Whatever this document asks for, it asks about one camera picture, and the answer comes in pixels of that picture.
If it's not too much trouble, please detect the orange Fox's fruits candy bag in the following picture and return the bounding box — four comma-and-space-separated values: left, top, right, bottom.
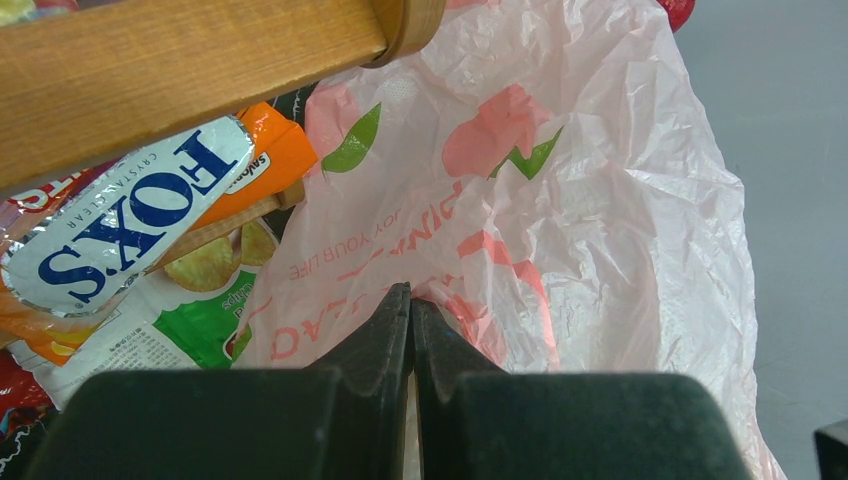
1, 102, 317, 365

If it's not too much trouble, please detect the green Chuba snack bag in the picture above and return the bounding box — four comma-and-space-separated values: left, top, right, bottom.
6, 218, 282, 408

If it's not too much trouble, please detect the pink plastic grocery bag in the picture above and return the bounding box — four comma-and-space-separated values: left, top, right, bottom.
235, 1, 784, 479

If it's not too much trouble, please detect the red cookie snack bag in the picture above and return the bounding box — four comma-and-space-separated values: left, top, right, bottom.
1, 350, 57, 442

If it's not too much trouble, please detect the wooden rack with glass shelves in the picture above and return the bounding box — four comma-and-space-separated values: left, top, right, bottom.
0, 0, 446, 273

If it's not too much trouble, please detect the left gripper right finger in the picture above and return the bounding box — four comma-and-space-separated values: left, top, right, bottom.
410, 300, 749, 479

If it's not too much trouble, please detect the red apple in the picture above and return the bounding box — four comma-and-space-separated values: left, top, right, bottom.
657, 0, 696, 32

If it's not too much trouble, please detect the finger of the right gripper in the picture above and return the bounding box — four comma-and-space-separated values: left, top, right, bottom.
814, 420, 848, 480

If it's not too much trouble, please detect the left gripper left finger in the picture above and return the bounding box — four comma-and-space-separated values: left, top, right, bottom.
26, 284, 411, 479

